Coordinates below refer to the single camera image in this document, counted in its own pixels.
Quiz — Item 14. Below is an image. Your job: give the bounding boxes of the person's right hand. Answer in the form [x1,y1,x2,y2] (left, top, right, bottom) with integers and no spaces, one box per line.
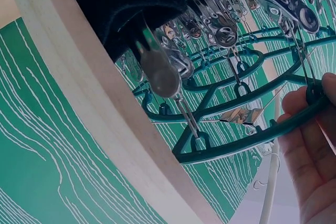
[277,72,336,224]

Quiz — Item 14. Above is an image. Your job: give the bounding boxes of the green round clip hanger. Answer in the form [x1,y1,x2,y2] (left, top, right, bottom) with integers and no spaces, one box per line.
[132,26,336,166]

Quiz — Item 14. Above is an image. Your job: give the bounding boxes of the cluster of metal clothes clips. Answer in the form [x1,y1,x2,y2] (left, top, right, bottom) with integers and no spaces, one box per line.
[115,0,336,141]

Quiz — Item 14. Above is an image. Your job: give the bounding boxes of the black cloth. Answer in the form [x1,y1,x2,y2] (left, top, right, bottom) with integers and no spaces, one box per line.
[60,0,257,63]

